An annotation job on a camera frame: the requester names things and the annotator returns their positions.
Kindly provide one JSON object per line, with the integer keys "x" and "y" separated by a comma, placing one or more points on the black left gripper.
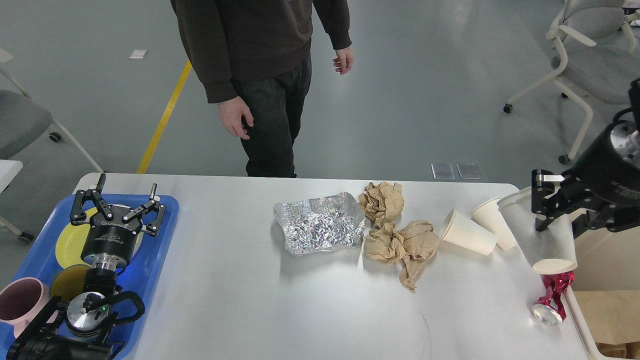
{"x": 114, "y": 230}

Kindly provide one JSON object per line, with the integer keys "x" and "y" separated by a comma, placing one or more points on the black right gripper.
{"x": 609, "y": 167}

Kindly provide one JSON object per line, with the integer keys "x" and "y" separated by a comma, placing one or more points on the yellow plastic plate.
{"x": 69, "y": 245}

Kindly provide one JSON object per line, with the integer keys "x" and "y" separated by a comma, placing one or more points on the white paper cup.
{"x": 460, "y": 230}
{"x": 550, "y": 251}

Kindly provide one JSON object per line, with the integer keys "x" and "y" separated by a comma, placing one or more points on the dark green mug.
{"x": 69, "y": 283}

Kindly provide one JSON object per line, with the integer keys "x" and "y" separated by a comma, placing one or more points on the crushed red soda can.
{"x": 549, "y": 308}

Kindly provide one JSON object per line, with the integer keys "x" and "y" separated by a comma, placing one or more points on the brown paper bag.
{"x": 613, "y": 317}
{"x": 627, "y": 350}

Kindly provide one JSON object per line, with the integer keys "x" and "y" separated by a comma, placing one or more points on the pink ribbed mug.
{"x": 21, "y": 301}

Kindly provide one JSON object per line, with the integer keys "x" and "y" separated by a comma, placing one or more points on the aluminium foil sheet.
{"x": 323, "y": 224}

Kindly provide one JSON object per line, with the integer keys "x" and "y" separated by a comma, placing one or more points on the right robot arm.
{"x": 575, "y": 189}

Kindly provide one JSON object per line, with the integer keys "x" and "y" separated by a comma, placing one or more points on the beige plastic bin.
{"x": 606, "y": 261}

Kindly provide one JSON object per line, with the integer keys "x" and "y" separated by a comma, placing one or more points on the blue plastic tray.
{"x": 150, "y": 280}

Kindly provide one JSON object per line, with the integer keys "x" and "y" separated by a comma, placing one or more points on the white cup behind gripper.
{"x": 488, "y": 215}

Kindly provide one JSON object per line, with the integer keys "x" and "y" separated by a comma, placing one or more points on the white side table corner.
{"x": 8, "y": 171}

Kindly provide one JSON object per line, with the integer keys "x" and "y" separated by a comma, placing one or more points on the right floor socket plate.
{"x": 468, "y": 170}

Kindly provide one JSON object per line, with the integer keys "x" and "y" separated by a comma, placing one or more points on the floor socket plate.
{"x": 468, "y": 170}
{"x": 443, "y": 171}

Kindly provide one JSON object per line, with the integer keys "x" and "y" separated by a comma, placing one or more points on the white paper cup lying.
{"x": 460, "y": 230}

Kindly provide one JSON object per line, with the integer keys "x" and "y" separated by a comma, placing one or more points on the left floor socket plate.
{"x": 443, "y": 171}

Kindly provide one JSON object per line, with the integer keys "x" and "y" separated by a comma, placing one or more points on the grey office chair right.
{"x": 596, "y": 52}

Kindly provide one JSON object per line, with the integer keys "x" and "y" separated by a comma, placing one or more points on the crumpled brown paper right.
{"x": 420, "y": 244}

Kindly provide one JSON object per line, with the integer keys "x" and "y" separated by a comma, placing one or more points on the crumpled brown paper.
{"x": 420, "y": 244}
{"x": 384, "y": 245}
{"x": 382, "y": 203}

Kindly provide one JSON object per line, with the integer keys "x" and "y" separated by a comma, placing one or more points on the crumpled brown paper top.
{"x": 382, "y": 203}

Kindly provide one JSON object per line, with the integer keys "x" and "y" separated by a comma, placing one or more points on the crumpled brown paper left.
{"x": 384, "y": 245}

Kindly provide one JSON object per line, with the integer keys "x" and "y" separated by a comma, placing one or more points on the person in dark clothes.
{"x": 253, "y": 59}

